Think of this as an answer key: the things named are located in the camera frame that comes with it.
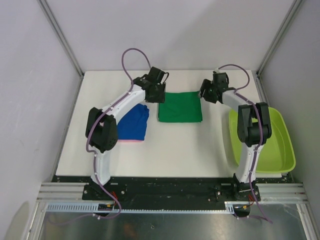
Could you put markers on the blue t shirt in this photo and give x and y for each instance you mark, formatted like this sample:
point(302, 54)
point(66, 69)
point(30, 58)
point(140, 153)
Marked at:
point(133, 125)

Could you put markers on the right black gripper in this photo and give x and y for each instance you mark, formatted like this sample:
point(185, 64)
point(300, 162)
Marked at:
point(206, 85)

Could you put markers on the corner aluminium post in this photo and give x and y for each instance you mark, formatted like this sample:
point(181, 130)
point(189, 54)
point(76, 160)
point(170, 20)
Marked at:
point(52, 20)
point(280, 34)

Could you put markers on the aluminium frame rail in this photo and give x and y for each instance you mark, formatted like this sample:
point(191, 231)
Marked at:
point(270, 193)

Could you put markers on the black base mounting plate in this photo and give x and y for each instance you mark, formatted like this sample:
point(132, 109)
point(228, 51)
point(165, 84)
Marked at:
point(214, 188)

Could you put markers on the left corner aluminium post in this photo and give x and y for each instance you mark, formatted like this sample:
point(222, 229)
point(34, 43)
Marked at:
point(52, 20)

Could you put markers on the right corner aluminium post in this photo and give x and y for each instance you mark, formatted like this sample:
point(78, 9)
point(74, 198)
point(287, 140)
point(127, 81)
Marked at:
point(280, 34)

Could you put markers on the grey slotted cable duct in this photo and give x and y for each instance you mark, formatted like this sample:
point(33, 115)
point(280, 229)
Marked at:
point(96, 207)

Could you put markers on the lime green plastic bin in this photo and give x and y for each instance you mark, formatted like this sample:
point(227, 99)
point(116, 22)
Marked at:
point(277, 155)

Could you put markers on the green t shirt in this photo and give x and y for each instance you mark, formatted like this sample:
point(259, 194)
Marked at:
point(180, 107)

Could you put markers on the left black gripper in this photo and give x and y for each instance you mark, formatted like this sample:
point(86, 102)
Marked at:
point(161, 98)

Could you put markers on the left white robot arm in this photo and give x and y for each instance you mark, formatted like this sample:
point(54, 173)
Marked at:
point(101, 128)

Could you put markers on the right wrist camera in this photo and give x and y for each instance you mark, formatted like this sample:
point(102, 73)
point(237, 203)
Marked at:
point(217, 71)

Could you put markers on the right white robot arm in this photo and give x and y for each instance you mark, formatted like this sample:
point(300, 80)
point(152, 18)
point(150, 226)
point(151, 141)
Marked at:
point(253, 130)

